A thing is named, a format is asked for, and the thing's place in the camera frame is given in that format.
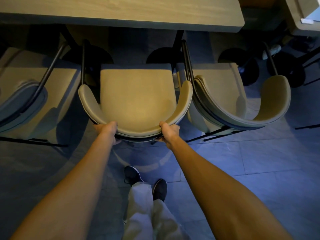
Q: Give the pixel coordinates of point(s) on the person's right hand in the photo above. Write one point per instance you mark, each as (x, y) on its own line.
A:
(170, 134)

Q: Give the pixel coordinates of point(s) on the person's left hand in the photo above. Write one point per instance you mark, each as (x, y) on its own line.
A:
(107, 131)

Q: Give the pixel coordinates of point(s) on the person's left forearm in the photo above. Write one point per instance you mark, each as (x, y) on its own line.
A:
(70, 197)

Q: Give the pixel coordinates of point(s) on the person's right forearm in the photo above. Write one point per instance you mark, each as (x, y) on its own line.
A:
(220, 194)

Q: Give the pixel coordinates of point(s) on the black sneaker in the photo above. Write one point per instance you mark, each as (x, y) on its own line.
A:
(132, 174)
(160, 188)

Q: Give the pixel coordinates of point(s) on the light wooden table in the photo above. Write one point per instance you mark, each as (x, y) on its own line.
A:
(292, 12)
(125, 7)

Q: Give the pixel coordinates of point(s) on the brown leather bench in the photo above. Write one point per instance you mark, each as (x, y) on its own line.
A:
(257, 1)

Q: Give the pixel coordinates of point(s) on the small white card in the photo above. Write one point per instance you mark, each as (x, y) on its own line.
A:
(307, 21)

